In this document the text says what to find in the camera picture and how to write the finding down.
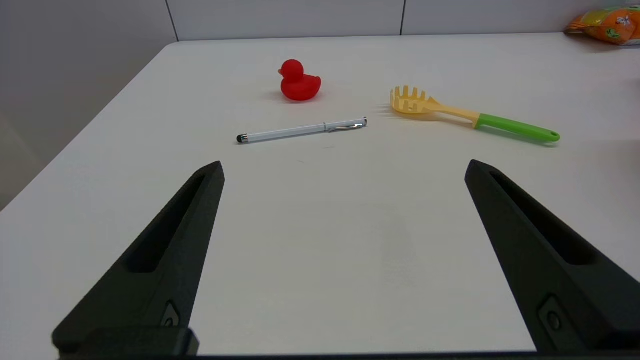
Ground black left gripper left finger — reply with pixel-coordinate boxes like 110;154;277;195
52;160;226;353

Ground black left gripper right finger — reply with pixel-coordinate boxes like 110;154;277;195
464;159;640;354

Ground white stylus pen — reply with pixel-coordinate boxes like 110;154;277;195
236;117;369;145

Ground yellow green pasta spoon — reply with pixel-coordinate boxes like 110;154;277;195
389;85;561;144

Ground red rubber duck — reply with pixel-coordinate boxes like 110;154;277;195
277;59;322;102

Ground orange green snack bag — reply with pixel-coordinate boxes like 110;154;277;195
564;6;640;47

